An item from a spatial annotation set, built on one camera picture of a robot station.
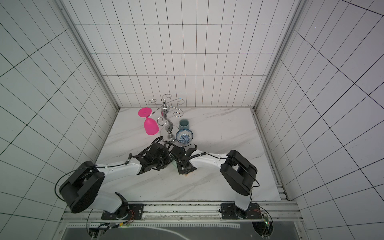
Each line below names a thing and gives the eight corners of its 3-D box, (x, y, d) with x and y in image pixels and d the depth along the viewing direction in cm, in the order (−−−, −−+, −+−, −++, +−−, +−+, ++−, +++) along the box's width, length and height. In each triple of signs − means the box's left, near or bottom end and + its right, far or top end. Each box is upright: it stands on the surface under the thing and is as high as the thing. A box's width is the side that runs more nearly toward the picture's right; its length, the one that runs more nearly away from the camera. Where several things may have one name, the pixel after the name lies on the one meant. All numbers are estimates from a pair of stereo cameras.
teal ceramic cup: (179, 131, 106) (178, 126, 101) (179, 123, 110) (179, 119, 106) (189, 131, 106) (189, 126, 101) (189, 123, 110) (189, 119, 106)
